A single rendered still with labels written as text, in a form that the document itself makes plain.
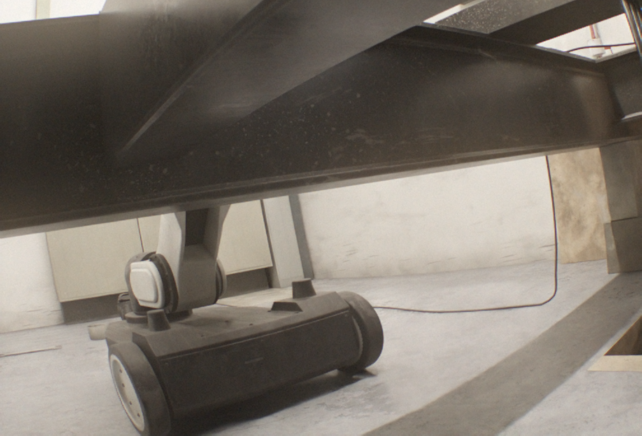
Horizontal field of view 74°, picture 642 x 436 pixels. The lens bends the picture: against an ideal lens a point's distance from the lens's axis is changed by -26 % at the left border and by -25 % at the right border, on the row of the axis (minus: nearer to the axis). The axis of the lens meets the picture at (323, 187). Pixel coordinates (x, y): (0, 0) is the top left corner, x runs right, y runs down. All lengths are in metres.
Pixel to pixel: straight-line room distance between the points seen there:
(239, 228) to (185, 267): 2.07
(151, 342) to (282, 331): 0.27
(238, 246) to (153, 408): 2.38
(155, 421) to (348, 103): 0.63
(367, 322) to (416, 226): 1.65
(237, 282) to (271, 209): 0.49
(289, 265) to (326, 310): 2.25
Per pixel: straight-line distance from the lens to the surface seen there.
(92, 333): 2.34
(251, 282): 3.35
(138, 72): 0.44
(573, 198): 2.02
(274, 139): 0.76
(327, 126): 0.81
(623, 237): 1.67
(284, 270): 3.35
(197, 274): 1.20
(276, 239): 3.33
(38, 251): 3.15
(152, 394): 0.92
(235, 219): 3.22
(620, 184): 1.66
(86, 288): 2.94
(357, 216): 3.12
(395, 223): 2.89
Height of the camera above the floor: 0.37
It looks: 3 degrees up
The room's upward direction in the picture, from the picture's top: 11 degrees counter-clockwise
